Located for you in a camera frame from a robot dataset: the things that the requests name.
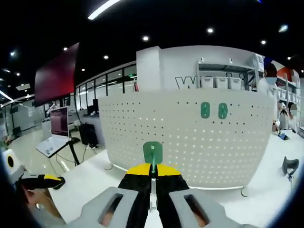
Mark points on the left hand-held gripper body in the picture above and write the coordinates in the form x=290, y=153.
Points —
x=13, y=166

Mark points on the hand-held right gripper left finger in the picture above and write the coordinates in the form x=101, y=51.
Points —
x=133, y=190

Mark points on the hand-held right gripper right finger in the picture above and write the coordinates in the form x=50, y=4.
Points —
x=173, y=190

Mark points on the green hook assembly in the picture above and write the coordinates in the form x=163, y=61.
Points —
x=205, y=110
x=222, y=110
x=152, y=152

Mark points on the white perforated mounting plate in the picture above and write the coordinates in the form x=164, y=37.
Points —
x=190, y=142

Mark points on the person's left hand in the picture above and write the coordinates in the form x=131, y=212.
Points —
x=28, y=199

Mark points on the white tilted stand table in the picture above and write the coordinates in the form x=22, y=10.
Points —
x=52, y=147

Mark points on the monitor with pink screen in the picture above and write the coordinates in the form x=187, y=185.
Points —
x=59, y=122

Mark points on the black computer case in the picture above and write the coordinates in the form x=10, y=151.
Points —
x=88, y=134

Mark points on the large dark red screen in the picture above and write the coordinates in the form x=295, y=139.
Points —
x=57, y=76

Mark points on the white metal shelf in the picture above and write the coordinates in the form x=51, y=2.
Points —
x=225, y=71

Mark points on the long ceiling light strip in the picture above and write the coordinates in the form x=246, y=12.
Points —
x=104, y=9

